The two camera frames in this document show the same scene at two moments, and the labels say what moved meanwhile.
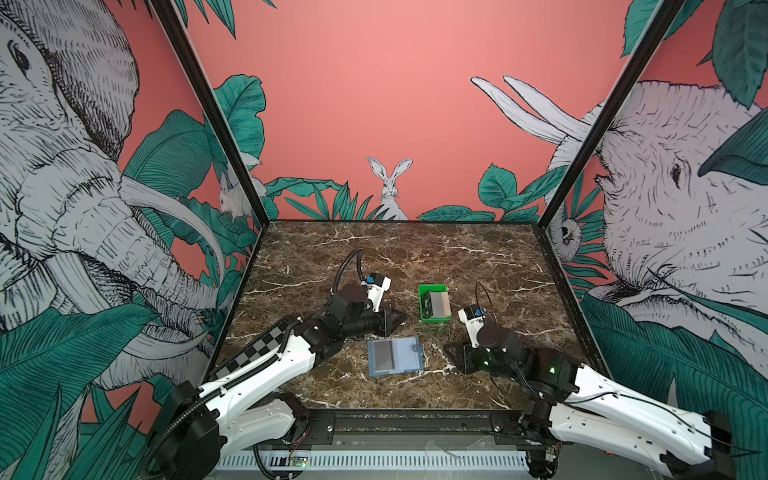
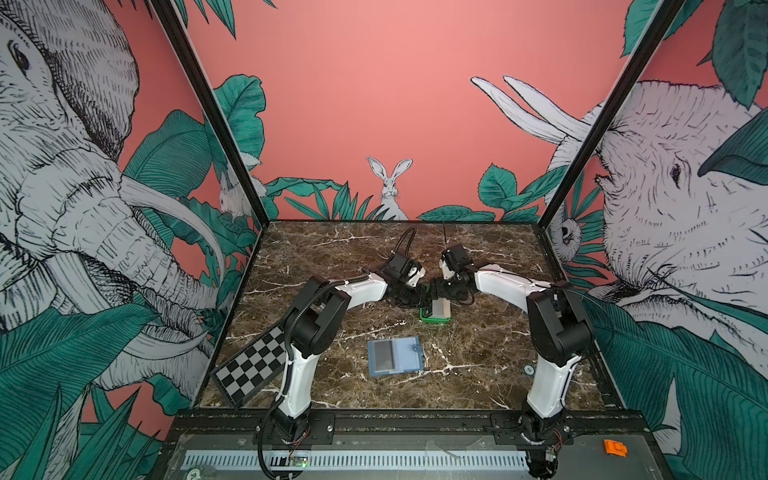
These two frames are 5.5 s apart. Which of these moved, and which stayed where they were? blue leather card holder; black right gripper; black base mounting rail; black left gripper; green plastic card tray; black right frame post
Moved: black right gripper; black left gripper
Stayed: black base mounting rail; black right frame post; green plastic card tray; blue leather card holder
